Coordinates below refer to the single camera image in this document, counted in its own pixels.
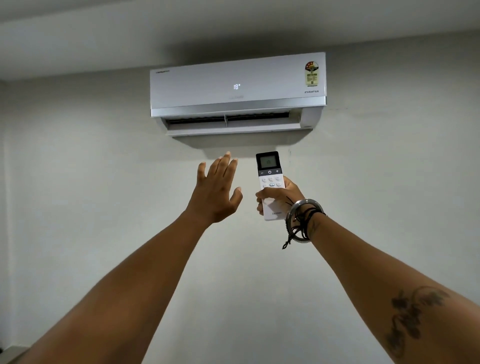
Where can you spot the person's right hand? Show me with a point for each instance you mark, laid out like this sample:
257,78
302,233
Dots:
287,195

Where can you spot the person's left hand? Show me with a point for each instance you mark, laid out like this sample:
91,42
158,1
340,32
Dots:
213,198

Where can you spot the person's right thumb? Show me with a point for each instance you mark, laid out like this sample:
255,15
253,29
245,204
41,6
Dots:
289,183

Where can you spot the person's left thumb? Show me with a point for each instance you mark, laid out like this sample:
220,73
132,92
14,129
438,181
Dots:
237,198

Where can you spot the person's left forearm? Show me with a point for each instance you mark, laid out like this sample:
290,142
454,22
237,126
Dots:
123,296

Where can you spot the person's right forearm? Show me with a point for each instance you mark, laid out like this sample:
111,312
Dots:
375,285

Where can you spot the person's left little finger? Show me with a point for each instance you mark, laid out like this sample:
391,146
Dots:
202,172

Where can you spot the white wall air conditioner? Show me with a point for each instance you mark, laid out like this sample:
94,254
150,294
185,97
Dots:
210,90

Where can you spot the colourful energy rating sticker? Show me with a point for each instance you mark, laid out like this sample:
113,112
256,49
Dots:
311,74

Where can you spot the person's left middle finger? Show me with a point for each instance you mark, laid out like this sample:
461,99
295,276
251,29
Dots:
225,164

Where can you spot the silver metal bangle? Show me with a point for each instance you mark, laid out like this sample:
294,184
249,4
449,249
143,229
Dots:
296,210

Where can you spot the white remote control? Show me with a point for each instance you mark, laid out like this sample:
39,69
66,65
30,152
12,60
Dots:
269,176

